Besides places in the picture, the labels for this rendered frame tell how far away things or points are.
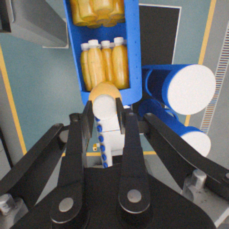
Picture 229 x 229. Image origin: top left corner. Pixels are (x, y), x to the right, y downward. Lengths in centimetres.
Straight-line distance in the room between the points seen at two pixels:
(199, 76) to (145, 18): 103
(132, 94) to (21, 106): 178
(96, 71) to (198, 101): 60
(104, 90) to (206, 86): 71
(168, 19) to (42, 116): 193
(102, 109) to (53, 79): 164
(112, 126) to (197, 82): 56
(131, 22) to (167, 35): 123
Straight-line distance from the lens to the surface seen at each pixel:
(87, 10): 59
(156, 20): 171
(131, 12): 54
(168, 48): 172
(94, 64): 56
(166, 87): 78
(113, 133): 89
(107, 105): 20
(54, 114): 195
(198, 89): 84
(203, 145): 104
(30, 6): 107
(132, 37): 52
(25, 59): 196
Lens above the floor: 170
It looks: 69 degrees down
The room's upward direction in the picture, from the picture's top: 169 degrees clockwise
